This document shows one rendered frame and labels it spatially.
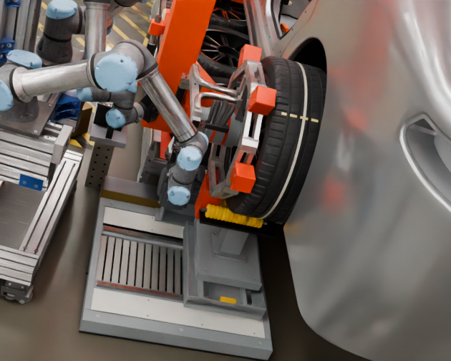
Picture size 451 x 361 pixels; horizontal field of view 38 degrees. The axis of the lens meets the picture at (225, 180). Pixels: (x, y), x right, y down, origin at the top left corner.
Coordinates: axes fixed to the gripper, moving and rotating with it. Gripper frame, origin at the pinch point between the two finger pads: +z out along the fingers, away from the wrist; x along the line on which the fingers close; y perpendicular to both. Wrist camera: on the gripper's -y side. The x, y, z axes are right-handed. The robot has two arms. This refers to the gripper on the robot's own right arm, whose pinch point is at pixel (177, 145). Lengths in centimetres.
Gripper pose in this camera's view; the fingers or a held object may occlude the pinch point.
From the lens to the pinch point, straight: 253.2
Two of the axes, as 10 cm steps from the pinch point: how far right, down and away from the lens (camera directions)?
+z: -0.5, -6.0, 8.0
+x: -9.5, -2.1, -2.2
